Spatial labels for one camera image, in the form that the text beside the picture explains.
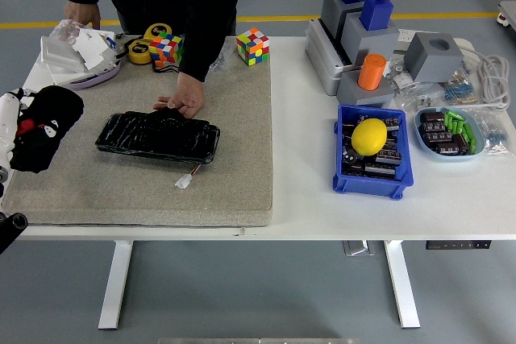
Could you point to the person's right hand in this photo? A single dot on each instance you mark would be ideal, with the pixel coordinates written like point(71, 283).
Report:
point(81, 11)

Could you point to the white flat plate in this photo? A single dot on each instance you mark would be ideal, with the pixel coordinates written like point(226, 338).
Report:
point(66, 77)

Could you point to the grey block with round hole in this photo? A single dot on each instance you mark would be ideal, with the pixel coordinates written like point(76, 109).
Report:
point(431, 62)

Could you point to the blue plastic bin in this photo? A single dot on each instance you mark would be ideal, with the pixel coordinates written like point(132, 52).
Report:
point(371, 189)

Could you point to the low grey block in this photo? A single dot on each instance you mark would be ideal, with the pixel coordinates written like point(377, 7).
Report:
point(363, 98)

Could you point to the yellow tape measure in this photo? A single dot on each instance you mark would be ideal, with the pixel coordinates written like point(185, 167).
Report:
point(140, 52)
point(158, 31)

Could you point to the metal bracket under table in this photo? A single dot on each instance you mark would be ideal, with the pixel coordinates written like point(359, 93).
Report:
point(359, 248)

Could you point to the black rag with red patch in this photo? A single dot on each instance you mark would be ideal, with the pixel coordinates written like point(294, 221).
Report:
point(60, 102)

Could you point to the person's left hand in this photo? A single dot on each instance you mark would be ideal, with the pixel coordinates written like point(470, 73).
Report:
point(189, 96)

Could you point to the white card sheet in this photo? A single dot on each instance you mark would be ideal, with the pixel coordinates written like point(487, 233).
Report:
point(94, 48)

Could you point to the colourful puzzle cube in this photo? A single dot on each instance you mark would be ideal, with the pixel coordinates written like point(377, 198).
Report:
point(167, 50)
point(252, 46)

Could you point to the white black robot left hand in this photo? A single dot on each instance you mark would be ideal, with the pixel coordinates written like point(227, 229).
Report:
point(7, 118)

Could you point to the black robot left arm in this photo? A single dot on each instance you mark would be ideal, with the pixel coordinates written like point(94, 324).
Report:
point(8, 231)

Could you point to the green battery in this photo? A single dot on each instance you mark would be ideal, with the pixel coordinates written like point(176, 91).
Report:
point(468, 131)
point(448, 122)
point(454, 125)
point(472, 145)

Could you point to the yellow lemon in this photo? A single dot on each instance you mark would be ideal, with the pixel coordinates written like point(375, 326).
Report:
point(369, 137)

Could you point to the crumpled clear plastic bag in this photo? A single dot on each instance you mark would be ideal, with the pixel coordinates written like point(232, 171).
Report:
point(66, 30)

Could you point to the person's left forearm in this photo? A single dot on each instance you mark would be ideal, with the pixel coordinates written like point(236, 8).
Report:
point(205, 46)

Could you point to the small bag of screws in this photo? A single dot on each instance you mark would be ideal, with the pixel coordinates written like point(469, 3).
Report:
point(222, 58)

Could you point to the black table control panel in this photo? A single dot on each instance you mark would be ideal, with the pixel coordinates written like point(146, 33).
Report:
point(457, 245)

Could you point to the grey-brown mat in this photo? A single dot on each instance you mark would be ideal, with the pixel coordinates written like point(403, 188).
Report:
point(234, 138)

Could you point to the orange cylinder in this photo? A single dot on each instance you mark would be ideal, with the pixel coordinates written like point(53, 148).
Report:
point(371, 72)

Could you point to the white cart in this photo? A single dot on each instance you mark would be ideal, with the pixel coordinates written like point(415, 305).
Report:
point(508, 15)

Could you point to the tall grey block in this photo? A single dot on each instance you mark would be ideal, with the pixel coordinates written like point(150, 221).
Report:
point(371, 44)
point(332, 13)

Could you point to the purple tray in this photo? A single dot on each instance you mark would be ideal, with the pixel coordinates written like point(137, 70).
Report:
point(106, 74)

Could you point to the small bag of white parts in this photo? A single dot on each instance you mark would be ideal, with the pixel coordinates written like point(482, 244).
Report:
point(401, 76)

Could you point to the grey metal enclosure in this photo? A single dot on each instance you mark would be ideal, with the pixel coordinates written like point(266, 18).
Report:
point(322, 66)

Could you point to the clear bag of metal parts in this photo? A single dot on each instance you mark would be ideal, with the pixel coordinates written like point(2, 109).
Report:
point(419, 98)

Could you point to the light blue dish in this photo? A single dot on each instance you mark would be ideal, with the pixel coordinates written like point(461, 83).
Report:
point(427, 150)

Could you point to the white table leg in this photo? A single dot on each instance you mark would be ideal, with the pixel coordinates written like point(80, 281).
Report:
point(403, 283)
point(115, 283)

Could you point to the white flat box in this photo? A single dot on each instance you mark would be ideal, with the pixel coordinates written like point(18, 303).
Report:
point(60, 52)

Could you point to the bag of blue resistors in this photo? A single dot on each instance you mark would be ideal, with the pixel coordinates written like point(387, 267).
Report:
point(489, 134)
point(459, 88)

